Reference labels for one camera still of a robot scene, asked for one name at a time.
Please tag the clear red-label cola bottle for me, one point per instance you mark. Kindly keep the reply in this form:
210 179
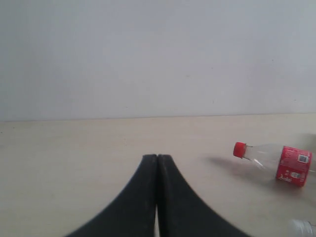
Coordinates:
292 165

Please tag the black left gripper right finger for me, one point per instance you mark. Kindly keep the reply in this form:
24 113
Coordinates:
181 212

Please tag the white-label green tea bottle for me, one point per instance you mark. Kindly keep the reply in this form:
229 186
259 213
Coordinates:
301 228

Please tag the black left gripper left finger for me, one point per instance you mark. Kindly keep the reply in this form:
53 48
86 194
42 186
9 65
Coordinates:
132 212

